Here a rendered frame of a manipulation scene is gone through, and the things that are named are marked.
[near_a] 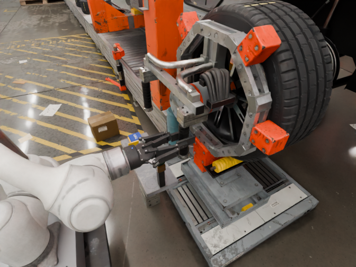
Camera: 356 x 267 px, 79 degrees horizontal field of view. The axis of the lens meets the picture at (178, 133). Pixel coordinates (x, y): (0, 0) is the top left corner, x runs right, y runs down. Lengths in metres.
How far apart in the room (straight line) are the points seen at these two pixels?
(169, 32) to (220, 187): 0.93
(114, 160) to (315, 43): 0.73
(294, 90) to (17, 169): 0.74
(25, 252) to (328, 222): 1.62
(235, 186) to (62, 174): 1.08
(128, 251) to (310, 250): 1.06
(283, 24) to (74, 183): 0.74
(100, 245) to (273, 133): 0.88
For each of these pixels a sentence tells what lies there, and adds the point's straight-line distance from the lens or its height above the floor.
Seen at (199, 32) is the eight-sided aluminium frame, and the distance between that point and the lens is 0.90.
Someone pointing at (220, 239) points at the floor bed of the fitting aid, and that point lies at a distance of 1.38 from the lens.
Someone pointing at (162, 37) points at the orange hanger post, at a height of 0.98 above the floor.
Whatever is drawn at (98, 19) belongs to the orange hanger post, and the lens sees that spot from 3.11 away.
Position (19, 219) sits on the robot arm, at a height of 0.66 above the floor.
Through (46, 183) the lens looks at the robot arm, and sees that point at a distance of 0.51.
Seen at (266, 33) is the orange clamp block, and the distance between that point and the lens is 0.70.
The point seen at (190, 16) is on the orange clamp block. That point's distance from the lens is 1.02.
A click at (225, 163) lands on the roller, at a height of 0.53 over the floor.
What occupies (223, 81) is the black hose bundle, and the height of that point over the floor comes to 1.02.
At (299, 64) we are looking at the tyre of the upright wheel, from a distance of 0.79.
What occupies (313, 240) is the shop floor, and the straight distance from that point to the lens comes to 1.65.
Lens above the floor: 1.33
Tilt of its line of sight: 41 degrees down
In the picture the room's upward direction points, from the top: straight up
